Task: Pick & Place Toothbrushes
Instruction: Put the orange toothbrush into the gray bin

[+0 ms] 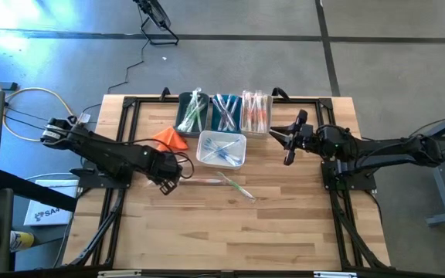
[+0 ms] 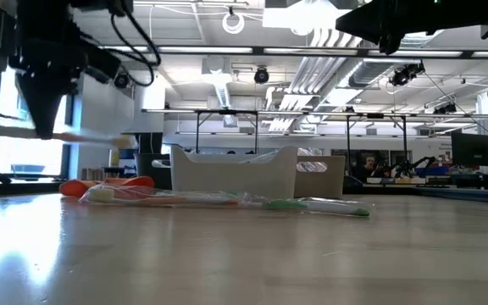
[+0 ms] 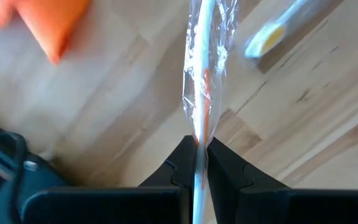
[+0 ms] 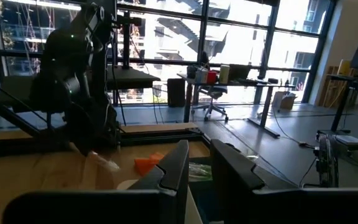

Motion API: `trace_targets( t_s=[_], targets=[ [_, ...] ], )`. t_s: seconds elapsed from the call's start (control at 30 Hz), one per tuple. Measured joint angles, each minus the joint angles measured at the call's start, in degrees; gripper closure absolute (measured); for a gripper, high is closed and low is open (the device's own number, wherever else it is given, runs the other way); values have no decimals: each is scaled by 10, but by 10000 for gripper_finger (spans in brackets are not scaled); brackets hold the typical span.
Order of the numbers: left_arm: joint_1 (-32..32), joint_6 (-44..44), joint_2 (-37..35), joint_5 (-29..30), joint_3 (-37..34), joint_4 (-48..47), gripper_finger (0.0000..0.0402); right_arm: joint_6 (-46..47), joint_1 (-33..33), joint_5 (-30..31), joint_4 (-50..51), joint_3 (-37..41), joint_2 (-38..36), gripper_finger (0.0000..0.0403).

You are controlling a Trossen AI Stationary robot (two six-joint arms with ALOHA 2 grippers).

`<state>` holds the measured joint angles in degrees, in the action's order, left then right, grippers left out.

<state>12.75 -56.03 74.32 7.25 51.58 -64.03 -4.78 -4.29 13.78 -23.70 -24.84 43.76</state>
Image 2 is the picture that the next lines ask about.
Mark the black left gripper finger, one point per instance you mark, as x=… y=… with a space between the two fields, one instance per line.
x=47 y=110

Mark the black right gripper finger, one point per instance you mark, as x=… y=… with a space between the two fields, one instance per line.
x=391 y=44
x=362 y=23

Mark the orange cloth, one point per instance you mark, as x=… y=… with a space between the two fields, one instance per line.
x=72 y=187

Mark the blue toothbrush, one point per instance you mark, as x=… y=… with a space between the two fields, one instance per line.
x=265 y=157

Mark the green toothbrush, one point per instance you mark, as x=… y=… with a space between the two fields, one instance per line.
x=286 y=205

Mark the black background robot arm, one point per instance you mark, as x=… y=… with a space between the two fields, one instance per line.
x=422 y=162

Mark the yellow bottle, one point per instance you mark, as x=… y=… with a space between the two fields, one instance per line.
x=114 y=159

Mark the black computer monitor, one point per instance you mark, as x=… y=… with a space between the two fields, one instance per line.
x=475 y=150
x=151 y=142

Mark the person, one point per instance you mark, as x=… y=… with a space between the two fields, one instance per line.
x=370 y=163

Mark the slate grey plastic bin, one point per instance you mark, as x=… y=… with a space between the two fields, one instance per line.
x=155 y=173

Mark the blue background crate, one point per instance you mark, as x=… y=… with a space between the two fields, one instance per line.
x=432 y=170

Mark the black overhead light beam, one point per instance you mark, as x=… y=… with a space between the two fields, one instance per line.
x=227 y=49

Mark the translucent clear plastic bin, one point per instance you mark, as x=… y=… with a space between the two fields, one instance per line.
x=333 y=182

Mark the white plastic bin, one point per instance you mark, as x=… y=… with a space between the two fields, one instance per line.
x=227 y=178

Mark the black ceiling-mounted camera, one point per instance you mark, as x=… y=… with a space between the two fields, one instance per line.
x=121 y=80
x=261 y=76
x=405 y=75

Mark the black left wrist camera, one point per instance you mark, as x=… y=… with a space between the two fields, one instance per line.
x=102 y=63

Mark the black workstation frame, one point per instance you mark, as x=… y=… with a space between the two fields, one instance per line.
x=375 y=115
x=227 y=112

